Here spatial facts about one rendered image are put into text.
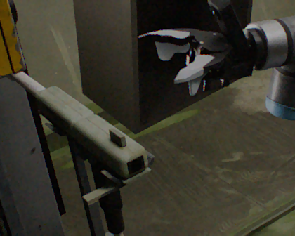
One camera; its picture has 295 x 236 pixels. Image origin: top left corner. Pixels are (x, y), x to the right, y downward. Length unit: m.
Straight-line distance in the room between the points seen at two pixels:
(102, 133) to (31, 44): 2.21
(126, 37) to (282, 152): 1.10
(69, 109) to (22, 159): 0.49
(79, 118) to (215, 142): 1.98
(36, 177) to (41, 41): 1.68
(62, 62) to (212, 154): 0.91
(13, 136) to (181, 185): 1.34
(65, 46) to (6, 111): 1.76
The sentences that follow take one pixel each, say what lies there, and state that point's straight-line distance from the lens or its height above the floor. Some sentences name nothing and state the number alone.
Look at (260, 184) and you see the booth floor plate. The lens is 2.60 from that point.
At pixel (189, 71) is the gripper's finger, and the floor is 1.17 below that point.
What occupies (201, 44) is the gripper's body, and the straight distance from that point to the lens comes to 1.04.
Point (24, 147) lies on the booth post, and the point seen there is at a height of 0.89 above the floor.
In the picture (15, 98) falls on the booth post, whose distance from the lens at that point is 1.39.
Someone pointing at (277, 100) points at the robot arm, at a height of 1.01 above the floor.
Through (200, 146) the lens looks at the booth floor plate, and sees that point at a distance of 2.89.
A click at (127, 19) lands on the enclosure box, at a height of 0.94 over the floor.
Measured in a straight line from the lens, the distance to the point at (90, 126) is 0.92.
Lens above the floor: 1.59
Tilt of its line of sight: 29 degrees down
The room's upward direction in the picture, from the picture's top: 10 degrees counter-clockwise
